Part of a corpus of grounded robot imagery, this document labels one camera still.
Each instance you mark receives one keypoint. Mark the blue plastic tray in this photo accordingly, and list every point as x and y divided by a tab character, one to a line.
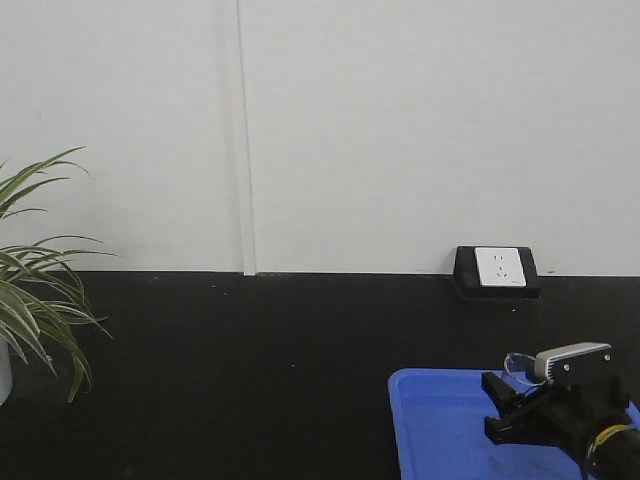
438	417

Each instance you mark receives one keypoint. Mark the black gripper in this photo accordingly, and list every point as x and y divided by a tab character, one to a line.
577	418

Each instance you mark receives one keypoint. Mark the green striped potted plant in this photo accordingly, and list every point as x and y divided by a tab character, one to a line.
43	301

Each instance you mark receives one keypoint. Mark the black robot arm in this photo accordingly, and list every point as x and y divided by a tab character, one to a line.
618	458

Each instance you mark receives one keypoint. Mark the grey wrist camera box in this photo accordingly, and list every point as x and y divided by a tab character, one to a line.
578	363

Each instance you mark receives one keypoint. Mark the small clear glass beaker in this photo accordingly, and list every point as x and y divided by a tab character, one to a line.
520	367

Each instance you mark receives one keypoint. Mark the white socket on black box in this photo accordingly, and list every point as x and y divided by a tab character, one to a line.
496	272

